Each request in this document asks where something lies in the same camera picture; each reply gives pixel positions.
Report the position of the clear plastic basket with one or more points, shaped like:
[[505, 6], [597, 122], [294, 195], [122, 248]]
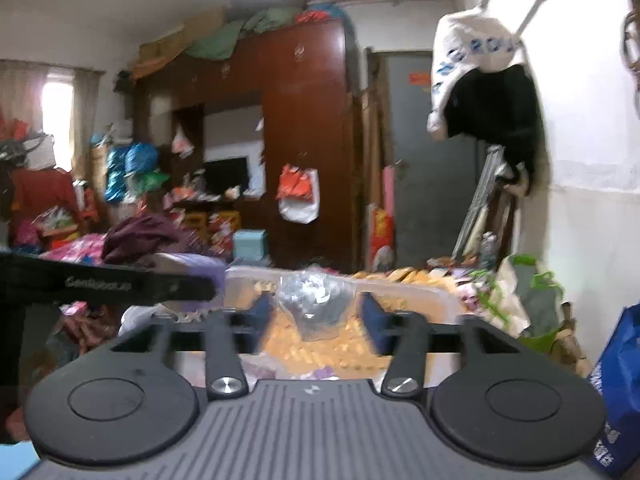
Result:
[[430, 305]]

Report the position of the orange patterned blanket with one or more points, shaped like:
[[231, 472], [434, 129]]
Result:
[[415, 276]]

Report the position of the blue tote bag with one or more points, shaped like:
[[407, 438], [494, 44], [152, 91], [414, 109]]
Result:
[[620, 390]]

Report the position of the blue plastic bag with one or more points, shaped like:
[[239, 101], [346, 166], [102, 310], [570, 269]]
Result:
[[131, 162]]

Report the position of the window curtain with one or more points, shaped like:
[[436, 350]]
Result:
[[85, 120]]

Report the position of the brown wooden wardrobe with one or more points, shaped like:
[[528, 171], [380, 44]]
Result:
[[305, 110]]

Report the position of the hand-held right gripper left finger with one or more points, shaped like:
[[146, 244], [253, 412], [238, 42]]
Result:
[[263, 317]]

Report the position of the green cloth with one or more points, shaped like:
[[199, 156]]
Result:
[[225, 35]]

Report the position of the clutter of small packets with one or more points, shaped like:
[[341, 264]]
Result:
[[465, 275]]

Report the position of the wooden planks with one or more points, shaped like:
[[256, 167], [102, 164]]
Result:
[[374, 160]]

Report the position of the white cloth with blue letters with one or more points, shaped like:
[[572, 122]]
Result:
[[470, 40]]

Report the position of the grey door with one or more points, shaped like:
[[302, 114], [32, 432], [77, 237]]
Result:
[[430, 185]]

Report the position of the red printed sack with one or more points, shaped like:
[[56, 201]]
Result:
[[382, 240]]

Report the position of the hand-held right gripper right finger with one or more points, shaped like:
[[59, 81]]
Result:
[[372, 317]]

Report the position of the red and white plastic bag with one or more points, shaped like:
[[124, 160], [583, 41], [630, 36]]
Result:
[[299, 195]]

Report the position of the clear water bottle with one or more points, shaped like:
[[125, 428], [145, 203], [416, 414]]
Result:
[[487, 250]]

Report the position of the green and white bag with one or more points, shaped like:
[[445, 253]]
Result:
[[537, 305]]

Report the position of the black television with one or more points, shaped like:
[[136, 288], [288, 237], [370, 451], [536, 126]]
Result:
[[226, 175]]

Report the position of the red garment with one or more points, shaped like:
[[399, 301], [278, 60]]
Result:
[[45, 195]]

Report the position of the flat brown cardboard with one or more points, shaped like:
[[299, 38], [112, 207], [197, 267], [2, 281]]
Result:
[[170, 40]]

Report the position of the pink roll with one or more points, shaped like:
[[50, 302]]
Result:
[[388, 187]]

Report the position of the teal box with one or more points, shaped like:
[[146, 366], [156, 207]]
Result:
[[250, 246]]

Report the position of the yellow crate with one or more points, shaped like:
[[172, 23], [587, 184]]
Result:
[[197, 221]]

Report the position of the black hanging garment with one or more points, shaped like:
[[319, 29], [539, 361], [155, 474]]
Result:
[[500, 110]]

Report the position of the white hanging plastic bag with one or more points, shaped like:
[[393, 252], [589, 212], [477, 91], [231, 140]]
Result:
[[182, 142]]

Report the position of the maroon clothing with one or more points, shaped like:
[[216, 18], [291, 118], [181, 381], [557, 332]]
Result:
[[145, 240]]

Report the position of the clear plastic bag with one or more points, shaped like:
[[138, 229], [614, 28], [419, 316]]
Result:
[[312, 302]]

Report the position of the metal crutches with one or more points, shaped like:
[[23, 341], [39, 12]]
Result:
[[480, 200]]

